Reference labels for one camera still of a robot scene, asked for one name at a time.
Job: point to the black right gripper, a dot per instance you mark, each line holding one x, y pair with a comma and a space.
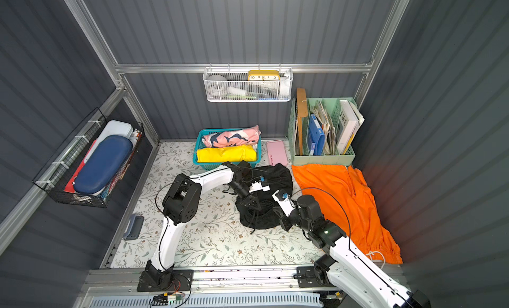
278, 219

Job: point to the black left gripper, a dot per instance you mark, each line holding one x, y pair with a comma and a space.
252, 198

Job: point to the black shorts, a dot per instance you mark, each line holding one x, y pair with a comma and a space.
278, 178

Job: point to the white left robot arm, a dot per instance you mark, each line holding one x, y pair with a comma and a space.
181, 202

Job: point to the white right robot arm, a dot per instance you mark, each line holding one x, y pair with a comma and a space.
344, 265

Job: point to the orange shorts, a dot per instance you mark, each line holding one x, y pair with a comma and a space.
346, 200

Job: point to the roll of tape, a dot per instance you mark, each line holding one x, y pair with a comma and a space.
216, 86

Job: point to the yellow folded cloth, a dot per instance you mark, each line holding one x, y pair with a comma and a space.
227, 154

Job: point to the pink plastic case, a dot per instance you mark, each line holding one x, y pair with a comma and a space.
277, 153

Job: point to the pink patterned folded cloth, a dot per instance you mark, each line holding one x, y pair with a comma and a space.
247, 136

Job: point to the blue binder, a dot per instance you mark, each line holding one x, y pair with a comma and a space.
316, 136

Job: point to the white yellow book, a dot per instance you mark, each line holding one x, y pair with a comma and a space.
350, 121

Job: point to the yellow clock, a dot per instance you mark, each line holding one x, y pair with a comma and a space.
263, 75

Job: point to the grey blue stapler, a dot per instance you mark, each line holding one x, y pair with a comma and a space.
134, 227

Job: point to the navy blue oval case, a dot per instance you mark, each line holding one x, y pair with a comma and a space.
104, 163

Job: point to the white flat box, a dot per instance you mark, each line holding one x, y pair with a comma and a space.
113, 128

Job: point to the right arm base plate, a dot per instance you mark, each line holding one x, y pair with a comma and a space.
312, 277

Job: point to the aluminium front rail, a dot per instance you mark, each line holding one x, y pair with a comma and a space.
222, 286

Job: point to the white wire wall basket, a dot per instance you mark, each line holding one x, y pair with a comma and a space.
241, 90

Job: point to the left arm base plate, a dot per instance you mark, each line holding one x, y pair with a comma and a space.
180, 280

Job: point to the black wire side basket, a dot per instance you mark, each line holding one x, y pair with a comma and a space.
57, 178

